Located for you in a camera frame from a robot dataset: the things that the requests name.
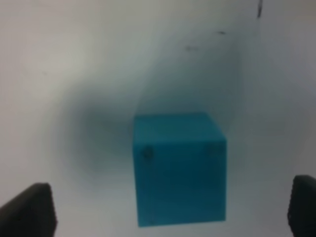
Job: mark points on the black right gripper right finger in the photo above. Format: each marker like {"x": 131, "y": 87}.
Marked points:
{"x": 301, "y": 214}

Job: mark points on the blue cube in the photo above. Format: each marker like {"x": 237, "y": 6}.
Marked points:
{"x": 180, "y": 169}

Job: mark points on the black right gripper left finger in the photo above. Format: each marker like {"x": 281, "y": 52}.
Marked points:
{"x": 30, "y": 214}

